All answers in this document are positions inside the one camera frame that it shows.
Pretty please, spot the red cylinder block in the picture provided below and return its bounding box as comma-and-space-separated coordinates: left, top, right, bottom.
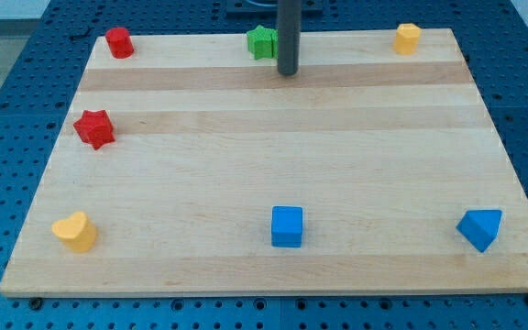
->
104, 27, 135, 59

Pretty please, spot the yellow heart block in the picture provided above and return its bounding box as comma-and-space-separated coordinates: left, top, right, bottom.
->
51, 211, 98, 253

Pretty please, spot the blue triangle block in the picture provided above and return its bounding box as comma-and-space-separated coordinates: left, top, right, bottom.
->
456, 209, 503, 253

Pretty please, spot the yellow hexagon block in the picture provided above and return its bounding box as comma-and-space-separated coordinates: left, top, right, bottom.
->
392, 23, 422, 55

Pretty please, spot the green star block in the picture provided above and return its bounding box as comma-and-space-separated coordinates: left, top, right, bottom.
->
246, 25, 278, 60

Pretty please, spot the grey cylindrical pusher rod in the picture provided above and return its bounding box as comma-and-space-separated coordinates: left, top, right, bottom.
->
276, 0, 302, 76

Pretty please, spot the wooden board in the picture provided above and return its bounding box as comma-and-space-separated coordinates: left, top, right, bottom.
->
0, 28, 528, 298

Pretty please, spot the blue cube block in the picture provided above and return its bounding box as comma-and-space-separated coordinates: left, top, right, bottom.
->
270, 205, 303, 248

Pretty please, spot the red star block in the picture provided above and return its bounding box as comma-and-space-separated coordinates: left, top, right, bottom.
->
73, 109, 116, 150

